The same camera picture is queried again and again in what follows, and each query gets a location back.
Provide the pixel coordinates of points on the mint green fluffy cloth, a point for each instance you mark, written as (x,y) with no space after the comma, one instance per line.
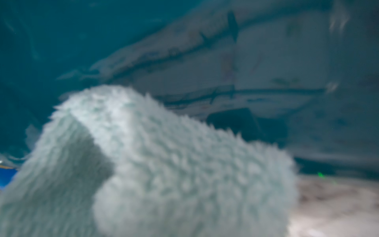
(114,163)

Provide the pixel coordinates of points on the teal green rubber boot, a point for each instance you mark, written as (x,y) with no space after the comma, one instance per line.
(301,74)

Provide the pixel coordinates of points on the blue rubber boot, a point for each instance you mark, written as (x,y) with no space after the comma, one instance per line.
(6,175)

